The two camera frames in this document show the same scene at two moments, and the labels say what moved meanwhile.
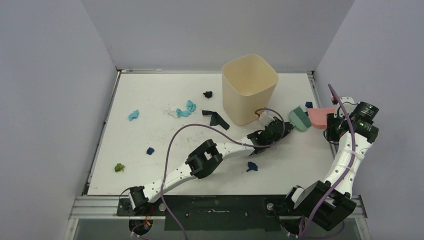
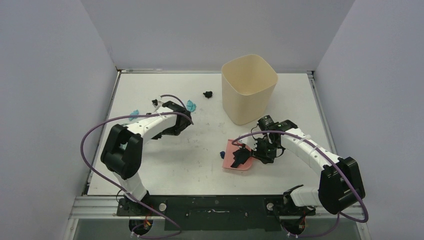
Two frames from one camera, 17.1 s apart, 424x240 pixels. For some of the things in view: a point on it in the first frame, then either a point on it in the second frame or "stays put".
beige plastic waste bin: x=248 y=84 stays put
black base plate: x=214 y=213 stays put
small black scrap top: x=208 y=94 stays put
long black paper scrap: x=216 y=119 -> x=240 y=157
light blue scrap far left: x=134 y=115 stays put
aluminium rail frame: x=360 y=212 stays put
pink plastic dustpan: x=318 y=116 -> x=228 y=157
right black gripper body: x=332 y=124 -> x=251 y=151
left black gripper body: x=275 y=120 -> x=170 y=131
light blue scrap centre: x=191 y=107 stays put
